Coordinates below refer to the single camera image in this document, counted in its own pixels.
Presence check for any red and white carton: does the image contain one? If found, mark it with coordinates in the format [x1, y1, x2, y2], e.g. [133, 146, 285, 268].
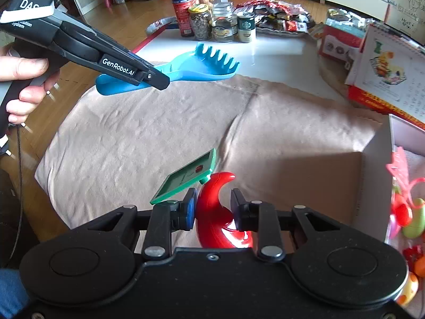
[318, 8, 369, 62]

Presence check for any white cabinet with drawings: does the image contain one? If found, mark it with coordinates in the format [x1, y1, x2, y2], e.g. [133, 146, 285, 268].
[387, 0, 425, 45]

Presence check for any grey round tray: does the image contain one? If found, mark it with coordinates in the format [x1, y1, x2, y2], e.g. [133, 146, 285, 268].
[146, 16, 178, 37]

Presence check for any person's left hand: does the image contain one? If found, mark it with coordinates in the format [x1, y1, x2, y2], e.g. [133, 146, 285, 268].
[0, 55, 61, 123]

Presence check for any white cardboard box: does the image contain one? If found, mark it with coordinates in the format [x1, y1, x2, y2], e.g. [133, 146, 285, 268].
[354, 113, 425, 306]

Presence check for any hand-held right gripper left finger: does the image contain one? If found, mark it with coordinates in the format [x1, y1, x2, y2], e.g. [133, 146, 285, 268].
[71, 188, 197, 262]

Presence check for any person's blue jeans leg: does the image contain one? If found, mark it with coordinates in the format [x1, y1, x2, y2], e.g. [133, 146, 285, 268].
[0, 269, 30, 319]

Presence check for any red toy chili pepper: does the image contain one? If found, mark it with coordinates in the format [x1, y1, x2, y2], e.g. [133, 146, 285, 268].
[196, 172, 254, 249]

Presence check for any pile of snack packets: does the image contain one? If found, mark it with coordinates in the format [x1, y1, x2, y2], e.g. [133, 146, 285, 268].
[234, 0, 317, 37]

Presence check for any beige cloth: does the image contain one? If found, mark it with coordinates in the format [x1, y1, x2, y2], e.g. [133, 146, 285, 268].
[35, 73, 384, 250]

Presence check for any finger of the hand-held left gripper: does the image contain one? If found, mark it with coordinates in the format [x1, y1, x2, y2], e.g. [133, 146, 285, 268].
[98, 52, 171, 91]
[96, 33, 156, 71]

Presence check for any blue toy rake scoop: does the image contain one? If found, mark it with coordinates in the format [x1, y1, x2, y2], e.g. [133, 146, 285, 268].
[96, 42, 240, 96]

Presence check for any green and white can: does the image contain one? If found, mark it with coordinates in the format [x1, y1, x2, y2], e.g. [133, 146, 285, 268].
[236, 11, 257, 43]

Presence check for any black cable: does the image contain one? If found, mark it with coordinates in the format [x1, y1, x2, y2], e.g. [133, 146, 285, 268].
[13, 123, 25, 243]

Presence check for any red can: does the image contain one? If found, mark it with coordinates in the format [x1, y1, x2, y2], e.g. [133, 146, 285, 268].
[172, 0, 196, 38]

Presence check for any seed jar with yellow lid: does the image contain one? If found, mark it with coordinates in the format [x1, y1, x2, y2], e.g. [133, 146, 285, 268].
[189, 4, 212, 40]

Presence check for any glass jar with silver lid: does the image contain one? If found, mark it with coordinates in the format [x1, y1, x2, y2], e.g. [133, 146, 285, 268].
[211, 3, 237, 43]

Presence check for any pink plastic butterfly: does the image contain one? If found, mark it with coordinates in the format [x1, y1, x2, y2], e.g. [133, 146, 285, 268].
[386, 146, 425, 240]

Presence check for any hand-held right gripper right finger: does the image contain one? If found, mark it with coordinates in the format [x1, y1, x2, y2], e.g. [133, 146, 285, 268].
[231, 188, 354, 262]

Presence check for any green toy egg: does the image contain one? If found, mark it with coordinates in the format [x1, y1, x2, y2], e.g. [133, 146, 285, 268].
[402, 198, 425, 239]

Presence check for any red desk calendar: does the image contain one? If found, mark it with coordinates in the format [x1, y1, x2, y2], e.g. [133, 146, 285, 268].
[345, 23, 425, 123]

